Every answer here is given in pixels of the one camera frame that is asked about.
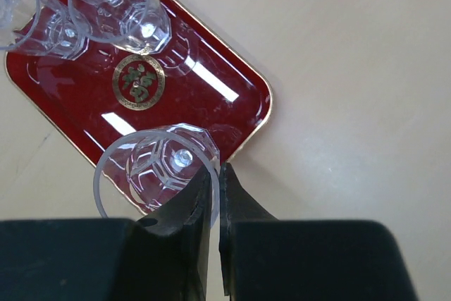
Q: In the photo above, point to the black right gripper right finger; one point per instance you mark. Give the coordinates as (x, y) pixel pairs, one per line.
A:
(264, 258)

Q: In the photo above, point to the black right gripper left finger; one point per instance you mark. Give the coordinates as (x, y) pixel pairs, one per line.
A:
(163, 256)

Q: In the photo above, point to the clear faceted glass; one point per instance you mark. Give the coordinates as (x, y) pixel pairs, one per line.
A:
(138, 26)
(40, 28)
(142, 171)

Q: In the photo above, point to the red lacquer tray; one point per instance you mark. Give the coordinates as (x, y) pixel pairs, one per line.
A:
(107, 92)

